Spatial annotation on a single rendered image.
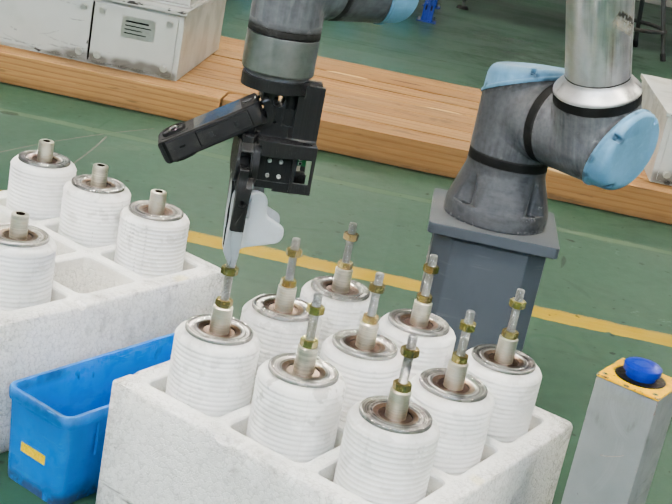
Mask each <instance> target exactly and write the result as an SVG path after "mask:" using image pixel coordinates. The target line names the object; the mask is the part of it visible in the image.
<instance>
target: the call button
mask: <svg viewBox="0 0 672 504"><path fill-rule="evenodd" d="M623 368H624V369H625V370H626V372H625V374H626V375H627V376H628V377H629V378H631V379H632V380H635V381H637V382H640V383H645V384H652V383H655V382H656V380H657V379H660V378H661V376H662V372H663V370H662V368H661V367H660V366H659V365H658V364H657V363H655V362H653V361H651V360H648V359H645V358H641V357H629V358H626V359H625V361H624V365H623Z"/></svg>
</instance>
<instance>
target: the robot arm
mask: <svg viewBox="0 0 672 504"><path fill-rule="evenodd" d="M418 2H419V0H252V3H251V10H250V16H249V22H248V28H247V34H246V40H245V46H244V52H243V58H242V65H243V66H244V68H243V70H242V76H241V83H242V84H243V85H245V86H247V87H249V88H252V89H255V90H258V91H259V95H257V94H256V93H252V94H250V95H247V96H245V97H242V98H240V99H238V100H235V101H233V102H231V103H228V104H226V105H223V106H221V107H219V108H216V109H214V110H212V111H209V112H207V113H205V114H202V115H200V116H197V117H195V118H193V119H190V120H188V121H186V122H184V121H183V122H179V123H176V124H173V125H171V126H169V127H167V128H165V129H164V130H163V131H162V132H160V133H159V136H158V148H159V150H160V152H161V154H162V156H163V158H164V160H165V161H166V162H167V163H169V164H171V163H173V162H179V161H182V160H185V159H187V158H189V157H191V156H193V155H195V154H196V153H197V152H199V151H202V150H204V149H206V148H209V147H211V146H213V145H216V144H218V143H221V142H223V141H225V140H228V139H230V138H232V137H234V138H233V143H232V149H231V157H230V179H229V186H228V194H227V203H226V212H225V221H224V231H223V241H222V247H223V252H224V255H225V257H226V260H227V263H228V265H229V267H232V268H235V266H236V262H237V259H238V255H239V251H240V249H241V248H244V247H251V246H260V245H268V244H275V243H278V242H279V241H280V240H281V239H282V237H283V233H284V229H283V227H282V226H281V225H280V224H279V223H280V216H279V214H278V213H277V212H276V211H274V210H273V209H271V208H270V207H268V206H267V205H268V200H267V197H266V195H265V194H264V191H265V190H264V188H269V189H271V191H274V192H282V193H289V194H290V193H291V194H299V195H306V196H309V194H310V189H311V184H312V178H313V173H314V168H315V162H316V157H317V151H318V148H317V145H316V141H317V136H318V131H319V125H320V120H321V115H322V109H323V104H324V98H325V93H326V88H325V87H323V83H322V81H316V80H310V78H312V77H313V76H314V71H315V66H316V60H317V55H318V49H319V44H320V38H321V33H322V27H323V22H324V20H328V21H346V22H366V23H373V24H375V25H381V24H383V23H398V22H401V21H404V20H405V19H407V18H408V17H409V16H410V15H411V14H412V13H413V12H414V10H415V9H416V7H417V5H418ZM634 12H635V0H566V29H565V68H560V67H555V66H549V65H542V64H533V63H523V62H506V61H504V62H496V63H494V64H493V65H491V66H490V68H489V69H488V72H487V75H486V79H485V82H484V86H483V87H482V88H481V91H482V95H481V99H480V103H479V108H478V112H477V116H476V121H475V125H474V130H473V134H472V138H471V143H470V147H469V152H468V156H467V159H466V161H465V163H464V164H463V166H462V168H461V170H460V171H459V173H458V175H457V176H456V178H455V180H454V181H453V183H452V185H451V186H450V188H449V190H448V191H447V194H446V198H445V203H444V209H445V211H446V212H447V213H448V214H450V215H451V216H452V217H454V218H456V219H458V220H460V221H462V222H464V223H467V224H469V225H472V226H475V227H478V228H481V229H485V230H489V231H493V232H498V233H503V234H510V235H524V236H526V235H537V234H540V233H542V232H544V230H545V227H546V223H547V219H548V203H547V189H546V174H547V169H548V167H551V168H553V169H556V170H558V171H560V172H563V173H565V174H567V175H570V176H572V177H574V178H577V179H579V180H582V181H583V182H584V183H585V184H587V185H594V186H597V187H600V188H603V189H606V190H616V189H620V188H622V187H624V186H626V185H628V184H629V183H631V182H632V181H633V180H634V179H635V178H636V177H637V176H638V175H639V174H640V173H641V172H642V171H643V170H644V168H645V166H646V165H647V164H648V162H649V161H650V159H651V157H652V155H653V153H654V151H655V148H656V145H657V142H658V138H659V122H658V119H657V118H656V117H655V115H654V114H652V113H651V111H649V110H647V109H642V84H641V83H640V81H639V80H638V79H637V78H635V77H634V76H633V75H632V74H631V72H632V52H633V32H634ZM278 96H282V99H281V100H279V101H278V99H279V97H278ZM259 98H261V100H259ZM262 105H263V106H264V107H262ZM306 161H312V163H311V168H310V173H309V179H308V184H304V183H305V178H306V175H305V173H304V172H305V166H306Z"/></svg>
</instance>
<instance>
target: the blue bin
mask: <svg viewBox="0 0 672 504"><path fill-rule="evenodd" d="M174 335H175V333H171V334H168V335H165V336H161V337H158V338H155V339H151V340H148V341H145V342H142V343H138V344H135V345H132V346H128V347H125V348H122V349H118V350H115V351H112V352H108V353H105V354H102V355H98V356H95V357H92V358H88V359H85V360H82V361H78V362H75V363H72V364H68V365H65V366H62V367H58V368H55V369H52V370H48V371H45V372H42V373H38V374H35V375H32V376H28V377H25V378H22V379H18V380H15V381H13V382H12V383H11V384H10V387H9V397H10V398H11V399H12V405H11V423H10V440H9V458H8V476H9V477H10V478H11V479H12V480H14V481H15V482H17V483H18V484H20V485H21V486H23V487H24V488H26V489H27V490H29V491H30V492H32V493H33V494H35V495H36V496H38V497H39V498H41V499H42V500H44V501H45V502H47V503H48V504H69V503H72V502H74V501H77V500H79V499H81V498H84V497H86V496H89V495H91V494H94V493H96V492H97V489H98V482H99V475H100V468H101V461H102V454H103V447H104V440H105V433H106V425H107V418H108V411H109V404H110V397H111V390H112V383H113V381H114V380H115V379H118V378H120V377H123V376H126V375H129V374H132V375H134V374H135V373H136V372H138V371H140V370H143V369H146V368H149V367H152V366H155V365H158V364H160V363H163V362H166V361H169V360H170V359H171V354H172V346H173V340H174Z"/></svg>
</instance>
